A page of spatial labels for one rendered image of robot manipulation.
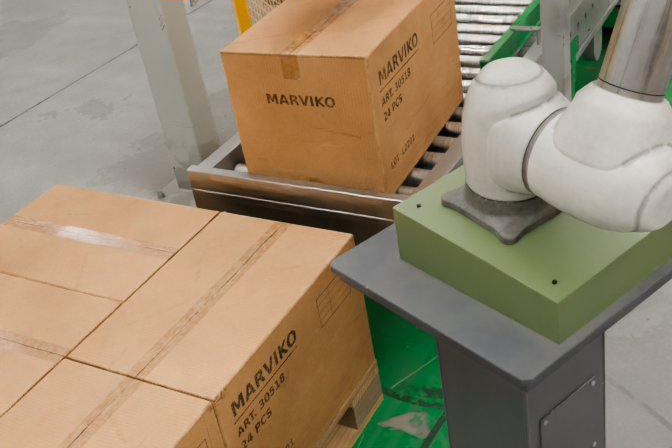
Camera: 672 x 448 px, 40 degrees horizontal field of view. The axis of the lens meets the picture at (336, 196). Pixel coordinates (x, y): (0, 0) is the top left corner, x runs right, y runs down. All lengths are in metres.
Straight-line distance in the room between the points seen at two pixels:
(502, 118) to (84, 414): 1.00
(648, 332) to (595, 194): 1.36
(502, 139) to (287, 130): 0.93
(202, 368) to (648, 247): 0.90
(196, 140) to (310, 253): 1.43
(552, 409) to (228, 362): 0.65
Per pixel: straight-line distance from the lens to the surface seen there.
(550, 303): 1.48
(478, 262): 1.56
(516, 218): 1.60
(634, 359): 2.63
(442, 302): 1.63
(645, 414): 2.49
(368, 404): 2.47
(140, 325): 2.10
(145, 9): 3.37
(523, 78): 1.50
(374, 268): 1.73
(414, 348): 2.69
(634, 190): 1.38
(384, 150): 2.25
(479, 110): 1.51
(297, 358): 2.09
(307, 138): 2.30
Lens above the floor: 1.75
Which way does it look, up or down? 30 degrees down
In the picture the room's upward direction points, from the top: 10 degrees counter-clockwise
